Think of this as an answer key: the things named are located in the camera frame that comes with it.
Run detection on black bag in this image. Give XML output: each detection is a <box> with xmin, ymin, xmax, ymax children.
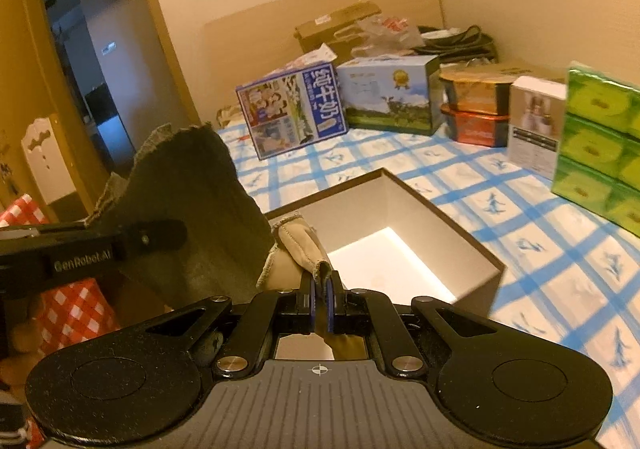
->
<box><xmin>415</xmin><ymin>24</ymin><xmax>498</xmax><ymax>65</ymax></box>

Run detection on blue green landscape box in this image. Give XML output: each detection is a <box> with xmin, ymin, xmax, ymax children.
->
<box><xmin>336</xmin><ymin>54</ymin><xmax>443</xmax><ymax>137</ymax></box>

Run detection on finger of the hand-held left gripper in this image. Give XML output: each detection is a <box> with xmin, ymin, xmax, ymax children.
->
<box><xmin>117</xmin><ymin>219</ymin><xmax>188</xmax><ymax>262</ymax></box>

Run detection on green tissue pack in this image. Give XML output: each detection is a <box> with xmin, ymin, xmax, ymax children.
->
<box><xmin>550</xmin><ymin>60</ymin><xmax>640</xmax><ymax>235</ymax></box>

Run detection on white tall box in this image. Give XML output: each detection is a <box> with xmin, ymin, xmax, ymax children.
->
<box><xmin>507</xmin><ymin>76</ymin><xmax>568</xmax><ymax>181</ymax></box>

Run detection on blue checked bed sheet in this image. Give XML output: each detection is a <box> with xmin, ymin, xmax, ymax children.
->
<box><xmin>217</xmin><ymin>122</ymin><xmax>640</xmax><ymax>449</ymax></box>

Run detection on wooden door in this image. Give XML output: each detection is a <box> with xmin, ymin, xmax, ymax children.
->
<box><xmin>0</xmin><ymin>0</ymin><xmax>96</xmax><ymax>220</ymax></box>

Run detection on flat brown cardboard box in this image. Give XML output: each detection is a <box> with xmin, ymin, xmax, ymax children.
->
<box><xmin>294</xmin><ymin>0</ymin><xmax>383</xmax><ymax>65</ymax></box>

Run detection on wooden headboard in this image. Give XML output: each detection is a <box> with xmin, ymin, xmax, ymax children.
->
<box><xmin>202</xmin><ymin>0</ymin><xmax>446</xmax><ymax>130</ymax></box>

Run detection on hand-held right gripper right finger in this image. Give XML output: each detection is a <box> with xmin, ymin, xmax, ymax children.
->
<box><xmin>322</xmin><ymin>271</ymin><xmax>501</xmax><ymax>380</ymax></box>

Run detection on blue printed milk carton box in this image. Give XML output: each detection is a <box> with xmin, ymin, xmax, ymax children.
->
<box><xmin>235</xmin><ymin>62</ymin><xmax>348</xmax><ymax>160</ymax></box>

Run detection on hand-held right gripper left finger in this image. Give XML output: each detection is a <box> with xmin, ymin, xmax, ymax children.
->
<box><xmin>142</xmin><ymin>274</ymin><xmax>321</xmax><ymax>380</ymax></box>

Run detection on wooden door frame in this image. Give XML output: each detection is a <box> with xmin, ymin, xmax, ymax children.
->
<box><xmin>127</xmin><ymin>0</ymin><xmax>201</xmax><ymax>130</ymax></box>

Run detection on red checked cloth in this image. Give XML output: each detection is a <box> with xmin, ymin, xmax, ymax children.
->
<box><xmin>0</xmin><ymin>194</ymin><xmax>121</xmax><ymax>370</ymax></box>

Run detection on dark olive cloth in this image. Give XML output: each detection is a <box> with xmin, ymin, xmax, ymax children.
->
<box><xmin>85</xmin><ymin>122</ymin><xmax>278</xmax><ymax>312</ymax></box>

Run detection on beige cloth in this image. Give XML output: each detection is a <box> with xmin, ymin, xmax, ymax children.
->
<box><xmin>257</xmin><ymin>214</ymin><xmax>371</xmax><ymax>362</ymax></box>

